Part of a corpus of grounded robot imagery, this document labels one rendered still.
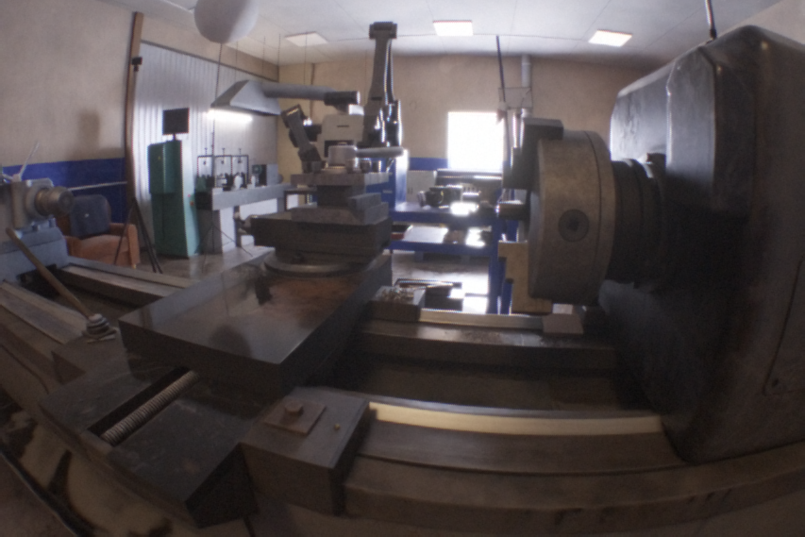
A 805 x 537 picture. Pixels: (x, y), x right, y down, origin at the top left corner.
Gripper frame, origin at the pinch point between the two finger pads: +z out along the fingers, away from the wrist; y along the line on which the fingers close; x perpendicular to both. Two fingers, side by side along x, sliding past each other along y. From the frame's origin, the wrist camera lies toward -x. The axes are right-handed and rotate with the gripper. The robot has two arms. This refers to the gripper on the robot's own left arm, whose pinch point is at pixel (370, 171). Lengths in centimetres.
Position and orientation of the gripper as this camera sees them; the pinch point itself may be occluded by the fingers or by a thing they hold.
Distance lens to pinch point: 120.2
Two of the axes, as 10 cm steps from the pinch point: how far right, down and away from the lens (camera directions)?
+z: -0.5, 9.4, -3.3
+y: 10.0, 0.3, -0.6
